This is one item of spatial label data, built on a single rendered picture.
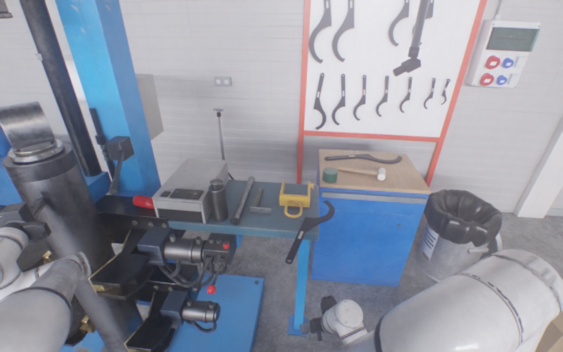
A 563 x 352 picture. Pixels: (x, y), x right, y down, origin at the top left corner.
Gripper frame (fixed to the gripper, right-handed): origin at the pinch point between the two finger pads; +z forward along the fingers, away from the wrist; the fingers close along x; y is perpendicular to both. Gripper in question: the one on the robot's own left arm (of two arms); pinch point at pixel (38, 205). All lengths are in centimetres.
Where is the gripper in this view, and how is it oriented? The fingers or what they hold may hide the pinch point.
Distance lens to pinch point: 126.8
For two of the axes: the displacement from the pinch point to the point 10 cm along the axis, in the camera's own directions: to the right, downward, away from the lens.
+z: -2.7, -4.8, 8.3
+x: -0.1, 8.7, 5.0
